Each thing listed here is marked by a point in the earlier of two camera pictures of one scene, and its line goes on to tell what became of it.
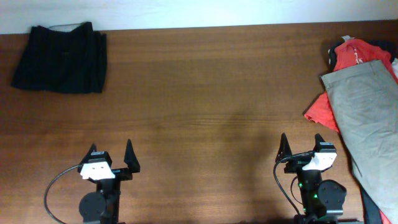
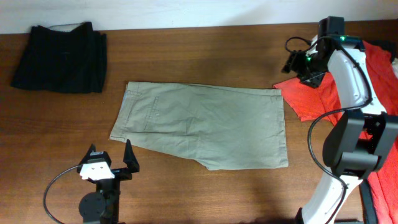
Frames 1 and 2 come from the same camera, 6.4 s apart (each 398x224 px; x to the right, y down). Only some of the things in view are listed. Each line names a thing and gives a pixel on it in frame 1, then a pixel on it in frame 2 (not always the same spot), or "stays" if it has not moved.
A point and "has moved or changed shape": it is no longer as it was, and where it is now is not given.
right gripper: x=284 y=150 to x=294 y=62
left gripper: x=132 y=162 stays
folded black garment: x=74 y=61 stays
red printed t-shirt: x=351 y=53 has moved or changed shape
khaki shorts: x=365 y=99 to x=222 y=127
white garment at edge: x=395 y=66 stays
